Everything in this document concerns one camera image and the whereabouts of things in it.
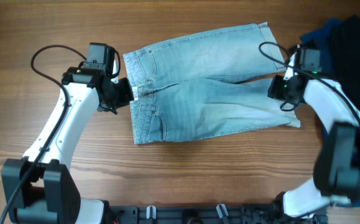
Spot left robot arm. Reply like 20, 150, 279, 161
0, 66, 132, 223

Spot light blue denim shorts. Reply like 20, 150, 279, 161
124, 23, 300, 144

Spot dark blue folded garment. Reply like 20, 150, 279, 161
300, 17, 360, 208

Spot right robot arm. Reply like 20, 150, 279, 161
268, 75, 360, 219

